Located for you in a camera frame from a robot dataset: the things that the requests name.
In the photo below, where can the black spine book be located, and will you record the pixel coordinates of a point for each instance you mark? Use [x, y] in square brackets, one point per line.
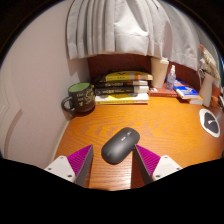
[121, 83]
[121, 90]

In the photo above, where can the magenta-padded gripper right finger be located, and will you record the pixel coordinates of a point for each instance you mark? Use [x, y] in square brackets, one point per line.
[165, 166]

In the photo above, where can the white vase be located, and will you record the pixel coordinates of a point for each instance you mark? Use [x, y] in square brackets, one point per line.
[206, 90]

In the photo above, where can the cream tumbler with lid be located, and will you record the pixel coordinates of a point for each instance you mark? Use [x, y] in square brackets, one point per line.
[159, 71]

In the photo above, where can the dark mug with green inside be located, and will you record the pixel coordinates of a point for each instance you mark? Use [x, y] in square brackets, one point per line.
[81, 97]

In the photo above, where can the red book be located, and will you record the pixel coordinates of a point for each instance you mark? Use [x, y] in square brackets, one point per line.
[161, 92]

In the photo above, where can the blue cover book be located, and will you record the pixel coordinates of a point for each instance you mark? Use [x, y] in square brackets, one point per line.
[186, 90]

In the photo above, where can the dark grey computer mouse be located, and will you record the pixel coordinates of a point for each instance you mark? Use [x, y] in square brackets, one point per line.
[120, 145]

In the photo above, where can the clear spray bottle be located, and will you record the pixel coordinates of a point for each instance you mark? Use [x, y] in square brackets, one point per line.
[171, 79]

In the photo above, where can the orange cover book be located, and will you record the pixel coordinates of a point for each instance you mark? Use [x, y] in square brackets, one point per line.
[197, 100]

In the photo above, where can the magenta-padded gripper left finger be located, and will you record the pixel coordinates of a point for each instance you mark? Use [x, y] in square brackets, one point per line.
[63, 166]

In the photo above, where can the white and grey mouse pad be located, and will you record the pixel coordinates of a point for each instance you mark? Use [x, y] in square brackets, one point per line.
[210, 122]

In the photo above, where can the white curtain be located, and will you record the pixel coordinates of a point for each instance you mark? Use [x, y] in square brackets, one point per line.
[133, 26]

